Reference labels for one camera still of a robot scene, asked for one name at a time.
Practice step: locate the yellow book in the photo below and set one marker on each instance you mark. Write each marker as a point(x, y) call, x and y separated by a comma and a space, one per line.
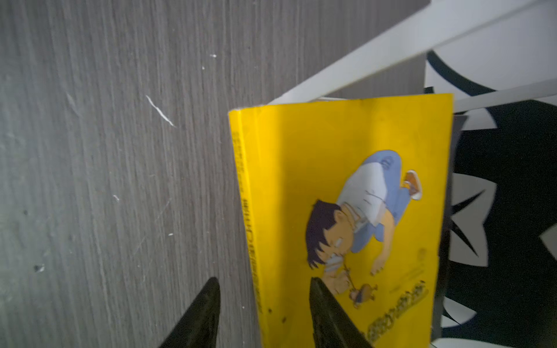
point(350, 192)

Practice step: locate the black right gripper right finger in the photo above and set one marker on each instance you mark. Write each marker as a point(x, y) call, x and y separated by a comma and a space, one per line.
point(331, 325)

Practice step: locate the wooden white-framed bookshelf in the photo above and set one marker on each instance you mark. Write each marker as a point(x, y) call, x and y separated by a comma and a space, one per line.
point(436, 25)

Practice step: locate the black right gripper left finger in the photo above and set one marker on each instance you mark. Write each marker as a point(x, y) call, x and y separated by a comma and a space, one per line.
point(198, 326)

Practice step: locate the white cable tie scrap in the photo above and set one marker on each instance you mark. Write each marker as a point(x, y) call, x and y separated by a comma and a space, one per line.
point(159, 111)

